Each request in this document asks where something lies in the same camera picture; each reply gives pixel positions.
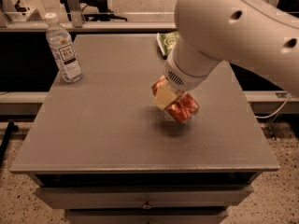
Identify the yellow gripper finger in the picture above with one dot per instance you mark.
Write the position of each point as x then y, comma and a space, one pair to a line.
165, 94

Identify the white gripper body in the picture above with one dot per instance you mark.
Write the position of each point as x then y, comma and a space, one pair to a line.
183, 79

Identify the red coke can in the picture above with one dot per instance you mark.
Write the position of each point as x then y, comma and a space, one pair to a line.
183, 108

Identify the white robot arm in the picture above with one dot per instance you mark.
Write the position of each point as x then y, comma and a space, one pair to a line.
249, 33

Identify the green jalapeno chip bag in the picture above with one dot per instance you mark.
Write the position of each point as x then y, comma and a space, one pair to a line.
166, 42

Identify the grey cabinet top drawer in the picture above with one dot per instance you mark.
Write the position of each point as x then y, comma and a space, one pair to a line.
143, 197

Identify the grey cabinet drawer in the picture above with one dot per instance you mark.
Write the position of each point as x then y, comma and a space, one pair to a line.
143, 197
146, 217

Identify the clear tea bottle white label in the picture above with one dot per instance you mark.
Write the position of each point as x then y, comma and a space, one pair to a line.
61, 46

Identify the black pole at left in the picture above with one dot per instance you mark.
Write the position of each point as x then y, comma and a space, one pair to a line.
11, 127

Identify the metal railing frame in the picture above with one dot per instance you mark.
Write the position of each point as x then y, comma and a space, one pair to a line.
93, 25

